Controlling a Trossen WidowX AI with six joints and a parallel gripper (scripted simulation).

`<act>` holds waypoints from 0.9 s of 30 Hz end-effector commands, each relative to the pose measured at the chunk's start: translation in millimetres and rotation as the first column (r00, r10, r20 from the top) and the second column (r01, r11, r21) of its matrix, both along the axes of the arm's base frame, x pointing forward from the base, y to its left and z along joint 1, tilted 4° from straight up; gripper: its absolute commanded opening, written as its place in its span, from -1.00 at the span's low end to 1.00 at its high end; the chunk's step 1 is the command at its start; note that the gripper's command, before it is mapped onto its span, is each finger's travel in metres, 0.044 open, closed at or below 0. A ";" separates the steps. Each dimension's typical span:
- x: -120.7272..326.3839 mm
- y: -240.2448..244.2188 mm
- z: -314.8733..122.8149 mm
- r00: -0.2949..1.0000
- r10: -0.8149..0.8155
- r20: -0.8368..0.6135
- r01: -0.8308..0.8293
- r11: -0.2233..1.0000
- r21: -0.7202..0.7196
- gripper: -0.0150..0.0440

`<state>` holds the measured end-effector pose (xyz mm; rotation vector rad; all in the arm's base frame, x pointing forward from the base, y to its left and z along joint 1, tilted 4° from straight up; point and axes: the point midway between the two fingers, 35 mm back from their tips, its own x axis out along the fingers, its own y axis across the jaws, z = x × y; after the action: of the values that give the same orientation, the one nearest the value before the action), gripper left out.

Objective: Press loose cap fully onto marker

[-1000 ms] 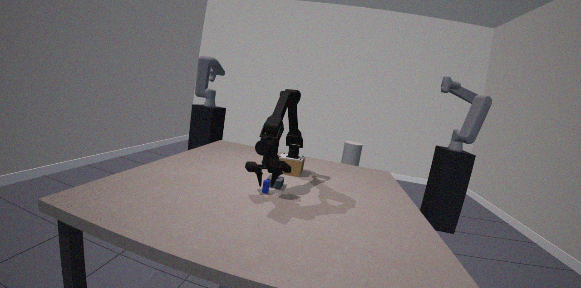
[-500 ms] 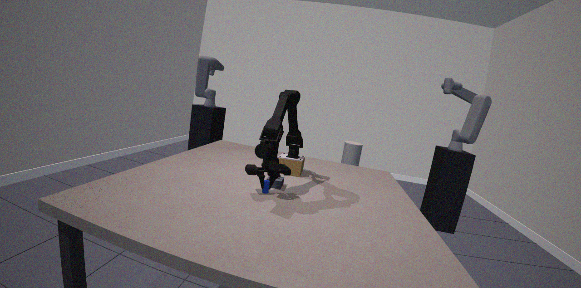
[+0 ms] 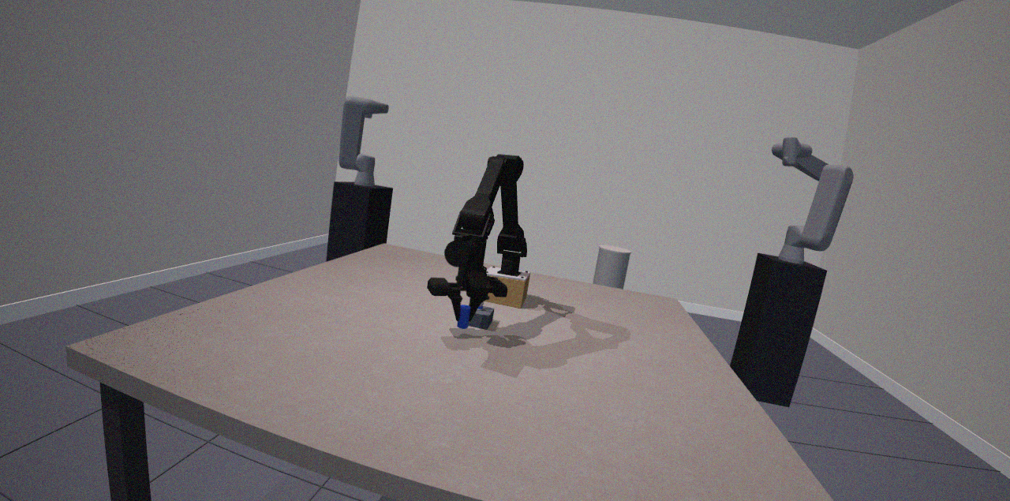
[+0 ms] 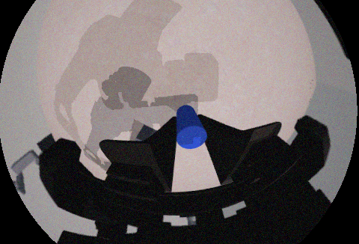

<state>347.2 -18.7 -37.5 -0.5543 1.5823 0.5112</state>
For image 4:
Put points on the blue cylinder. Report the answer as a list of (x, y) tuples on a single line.
[(190, 131)]

